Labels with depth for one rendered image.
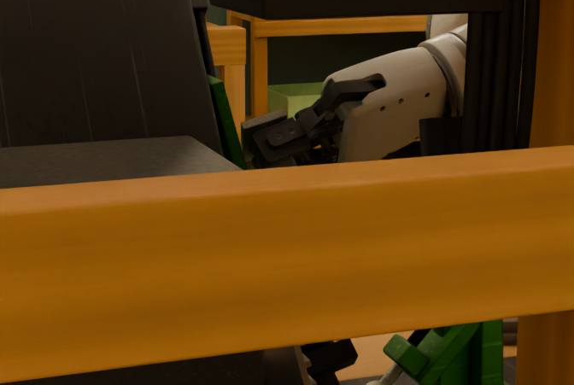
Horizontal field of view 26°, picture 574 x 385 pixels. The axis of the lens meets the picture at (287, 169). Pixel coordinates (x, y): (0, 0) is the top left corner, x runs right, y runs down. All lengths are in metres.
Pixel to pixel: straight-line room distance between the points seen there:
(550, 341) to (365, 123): 0.28
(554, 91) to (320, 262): 0.24
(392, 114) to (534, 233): 0.36
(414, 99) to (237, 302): 0.44
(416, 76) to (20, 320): 0.52
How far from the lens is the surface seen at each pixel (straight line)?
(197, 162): 0.89
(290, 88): 6.84
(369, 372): 1.43
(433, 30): 1.74
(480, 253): 0.71
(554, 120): 0.84
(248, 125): 1.05
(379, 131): 1.07
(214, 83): 1.05
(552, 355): 0.87
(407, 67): 1.07
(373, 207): 0.68
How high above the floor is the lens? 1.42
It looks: 12 degrees down
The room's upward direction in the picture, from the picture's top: straight up
